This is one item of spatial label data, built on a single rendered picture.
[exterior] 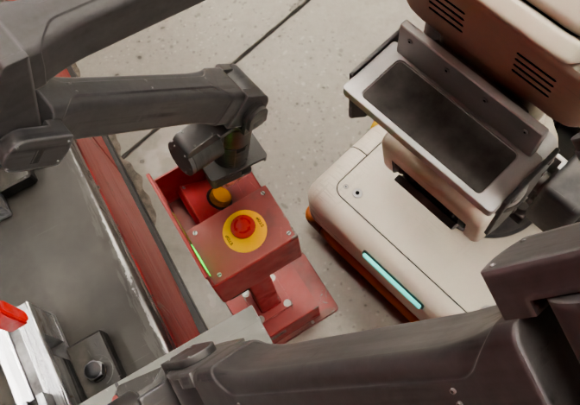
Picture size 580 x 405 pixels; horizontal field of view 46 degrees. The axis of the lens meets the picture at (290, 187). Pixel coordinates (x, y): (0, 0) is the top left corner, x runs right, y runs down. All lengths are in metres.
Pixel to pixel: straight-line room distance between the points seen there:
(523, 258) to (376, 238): 1.32
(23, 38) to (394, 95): 0.48
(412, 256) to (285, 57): 0.84
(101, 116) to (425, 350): 0.47
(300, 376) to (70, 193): 0.72
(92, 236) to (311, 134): 1.09
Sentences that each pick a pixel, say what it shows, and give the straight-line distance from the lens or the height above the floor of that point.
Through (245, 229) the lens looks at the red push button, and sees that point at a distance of 1.06.
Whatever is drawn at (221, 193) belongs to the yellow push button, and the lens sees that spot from 1.18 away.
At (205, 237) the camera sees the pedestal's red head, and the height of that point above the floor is 0.78.
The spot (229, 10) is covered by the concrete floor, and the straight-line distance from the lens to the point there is 2.28.
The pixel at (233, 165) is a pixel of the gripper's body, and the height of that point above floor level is 0.86.
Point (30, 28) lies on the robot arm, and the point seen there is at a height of 1.36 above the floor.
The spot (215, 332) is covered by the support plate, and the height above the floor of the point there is 1.00.
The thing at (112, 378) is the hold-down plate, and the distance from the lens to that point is 0.96.
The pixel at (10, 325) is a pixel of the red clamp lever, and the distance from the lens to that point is 0.72.
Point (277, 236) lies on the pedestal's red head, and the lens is 1.09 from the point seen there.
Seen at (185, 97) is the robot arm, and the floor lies 1.13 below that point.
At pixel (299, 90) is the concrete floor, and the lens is 2.09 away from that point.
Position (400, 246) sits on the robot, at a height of 0.28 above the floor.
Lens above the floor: 1.81
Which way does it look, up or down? 68 degrees down
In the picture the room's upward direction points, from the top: 11 degrees counter-clockwise
